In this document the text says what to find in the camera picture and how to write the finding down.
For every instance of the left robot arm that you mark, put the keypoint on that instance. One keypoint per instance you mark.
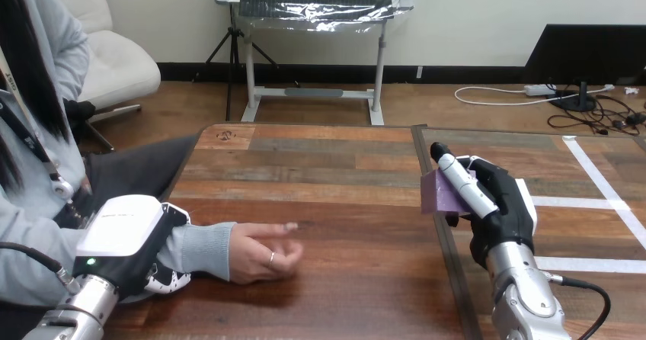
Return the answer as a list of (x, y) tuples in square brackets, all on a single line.
[(75, 310)]

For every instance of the purple block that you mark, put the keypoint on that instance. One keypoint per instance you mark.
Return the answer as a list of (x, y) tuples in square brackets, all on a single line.
[(439, 196)]

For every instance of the person's forearm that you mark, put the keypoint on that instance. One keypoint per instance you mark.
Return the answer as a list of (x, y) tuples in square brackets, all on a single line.
[(202, 249)]

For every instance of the person's hand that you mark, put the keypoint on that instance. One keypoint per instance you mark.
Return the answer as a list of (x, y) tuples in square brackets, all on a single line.
[(257, 254)]

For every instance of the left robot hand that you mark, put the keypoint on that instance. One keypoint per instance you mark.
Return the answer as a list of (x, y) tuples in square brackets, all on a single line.
[(121, 236)]

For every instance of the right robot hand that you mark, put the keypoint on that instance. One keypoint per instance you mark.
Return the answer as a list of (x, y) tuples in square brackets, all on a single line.
[(499, 201)]

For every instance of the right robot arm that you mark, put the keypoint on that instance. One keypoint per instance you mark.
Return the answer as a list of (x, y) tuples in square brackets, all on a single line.
[(525, 297)]

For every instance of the black tripod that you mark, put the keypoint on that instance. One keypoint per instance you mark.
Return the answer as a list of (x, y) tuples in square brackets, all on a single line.
[(232, 60)]

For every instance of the white cushioned chair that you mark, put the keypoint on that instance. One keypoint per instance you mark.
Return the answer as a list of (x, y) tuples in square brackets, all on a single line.
[(108, 50)]

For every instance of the person's body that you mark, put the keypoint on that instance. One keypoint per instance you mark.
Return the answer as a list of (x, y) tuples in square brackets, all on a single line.
[(35, 125)]

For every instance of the white desk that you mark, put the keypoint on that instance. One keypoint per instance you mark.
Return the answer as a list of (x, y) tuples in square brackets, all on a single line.
[(313, 95)]

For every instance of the white power strip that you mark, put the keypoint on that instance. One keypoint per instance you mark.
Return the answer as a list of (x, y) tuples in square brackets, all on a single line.
[(539, 90)]

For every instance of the dark screen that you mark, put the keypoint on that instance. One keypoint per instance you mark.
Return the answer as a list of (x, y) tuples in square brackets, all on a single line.
[(585, 55)]

